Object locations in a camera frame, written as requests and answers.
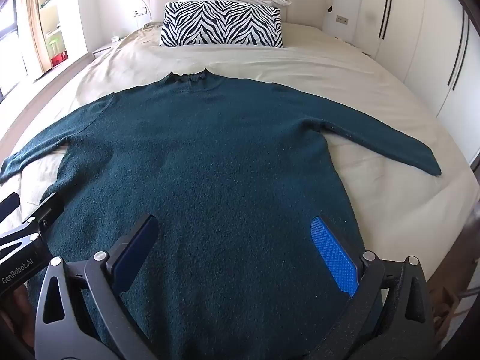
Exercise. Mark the bed with cream sheet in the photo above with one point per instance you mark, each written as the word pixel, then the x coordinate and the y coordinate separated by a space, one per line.
pixel 300 63

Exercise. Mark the white nightstand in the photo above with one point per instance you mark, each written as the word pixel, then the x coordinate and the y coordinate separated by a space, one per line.
pixel 107 48

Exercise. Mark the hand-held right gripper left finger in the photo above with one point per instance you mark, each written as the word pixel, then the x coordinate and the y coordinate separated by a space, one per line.
pixel 131 255

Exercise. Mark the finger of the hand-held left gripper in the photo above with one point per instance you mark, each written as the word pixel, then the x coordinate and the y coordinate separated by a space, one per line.
pixel 48 210
pixel 8 206

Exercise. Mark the white wardrobe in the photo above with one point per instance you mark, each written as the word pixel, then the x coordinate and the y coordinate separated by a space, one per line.
pixel 420 26

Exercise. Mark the black framed window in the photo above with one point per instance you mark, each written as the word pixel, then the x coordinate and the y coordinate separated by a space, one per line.
pixel 9 56

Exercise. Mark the white wall socket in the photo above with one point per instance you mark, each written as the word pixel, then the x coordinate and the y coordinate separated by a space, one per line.
pixel 342 18
pixel 139 11

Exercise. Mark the white shelf unit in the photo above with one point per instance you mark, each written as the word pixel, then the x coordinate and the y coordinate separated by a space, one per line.
pixel 69 15

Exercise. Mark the dark teal knit sweater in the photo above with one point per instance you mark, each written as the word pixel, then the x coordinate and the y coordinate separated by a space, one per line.
pixel 210 157

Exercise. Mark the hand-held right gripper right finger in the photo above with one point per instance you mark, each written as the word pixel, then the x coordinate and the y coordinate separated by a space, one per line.
pixel 333 255

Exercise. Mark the zebra print pillow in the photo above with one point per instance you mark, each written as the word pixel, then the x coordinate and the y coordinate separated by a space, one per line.
pixel 221 24

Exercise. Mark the tan curtain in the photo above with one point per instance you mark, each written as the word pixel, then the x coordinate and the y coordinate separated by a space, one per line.
pixel 35 18

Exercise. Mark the red box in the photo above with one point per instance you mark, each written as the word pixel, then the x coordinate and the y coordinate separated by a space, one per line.
pixel 59 59

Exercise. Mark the green stool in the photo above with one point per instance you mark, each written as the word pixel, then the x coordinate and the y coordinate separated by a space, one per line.
pixel 53 45

